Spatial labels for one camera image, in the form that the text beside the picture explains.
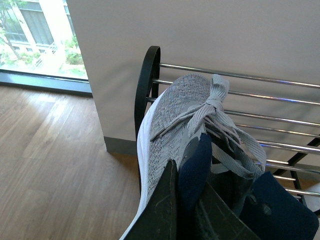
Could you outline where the grey knit sneaker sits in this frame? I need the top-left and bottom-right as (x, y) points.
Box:
(122, 74), (320, 240)

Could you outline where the large glass window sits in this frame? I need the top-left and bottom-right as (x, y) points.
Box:
(0, 0), (92, 95)

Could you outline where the black metal shoe rack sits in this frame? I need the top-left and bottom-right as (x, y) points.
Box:
(134, 45), (320, 206)

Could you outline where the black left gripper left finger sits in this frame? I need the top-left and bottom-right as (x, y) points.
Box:
(122, 159), (178, 240)

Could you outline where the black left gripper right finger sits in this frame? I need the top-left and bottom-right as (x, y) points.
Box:
(194, 184), (259, 240)

